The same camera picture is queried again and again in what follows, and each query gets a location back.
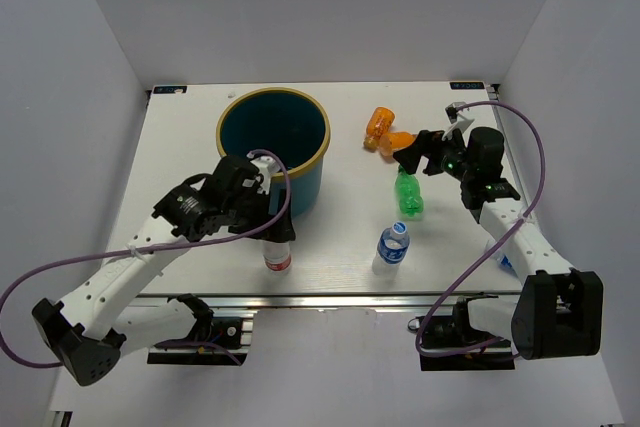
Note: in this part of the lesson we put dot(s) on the black XDOF label sticker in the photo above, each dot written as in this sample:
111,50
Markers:
467,85

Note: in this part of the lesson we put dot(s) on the orange juice bottle fruit label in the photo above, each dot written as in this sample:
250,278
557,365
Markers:
380,123

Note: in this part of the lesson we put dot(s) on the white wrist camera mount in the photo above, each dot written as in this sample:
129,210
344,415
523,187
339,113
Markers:
458,121
268,167

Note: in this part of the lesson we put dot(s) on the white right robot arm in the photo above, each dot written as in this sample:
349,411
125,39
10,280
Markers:
559,310

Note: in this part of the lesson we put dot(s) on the orange juice bottle plain label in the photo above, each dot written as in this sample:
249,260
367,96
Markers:
391,142

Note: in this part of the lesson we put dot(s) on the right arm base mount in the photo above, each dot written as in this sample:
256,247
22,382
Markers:
447,332

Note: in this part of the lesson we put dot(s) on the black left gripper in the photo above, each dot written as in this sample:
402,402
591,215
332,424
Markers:
274,227

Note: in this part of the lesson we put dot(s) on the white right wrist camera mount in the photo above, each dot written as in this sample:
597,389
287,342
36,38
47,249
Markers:
458,121

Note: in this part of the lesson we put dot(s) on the clear water bottle blue label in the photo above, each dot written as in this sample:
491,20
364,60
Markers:
391,249

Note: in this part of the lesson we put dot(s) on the aluminium table edge rail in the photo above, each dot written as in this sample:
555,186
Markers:
402,301

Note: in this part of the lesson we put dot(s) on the teal plastic bin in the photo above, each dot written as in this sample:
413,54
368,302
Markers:
287,122

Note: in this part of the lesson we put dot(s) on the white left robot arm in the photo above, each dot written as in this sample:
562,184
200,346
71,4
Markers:
88,329

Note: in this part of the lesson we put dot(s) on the green plastic bottle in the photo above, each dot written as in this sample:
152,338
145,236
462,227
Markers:
408,195

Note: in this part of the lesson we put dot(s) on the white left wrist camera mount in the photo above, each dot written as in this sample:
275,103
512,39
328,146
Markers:
268,167

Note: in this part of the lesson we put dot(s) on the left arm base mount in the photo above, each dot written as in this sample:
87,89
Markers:
213,340

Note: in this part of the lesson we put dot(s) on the clear bottle red label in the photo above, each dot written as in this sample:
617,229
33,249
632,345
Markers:
277,256

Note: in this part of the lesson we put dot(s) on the black left XDOF sticker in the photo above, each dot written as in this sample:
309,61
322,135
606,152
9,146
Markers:
169,89

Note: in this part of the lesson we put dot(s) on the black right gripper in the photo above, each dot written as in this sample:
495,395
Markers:
410,157

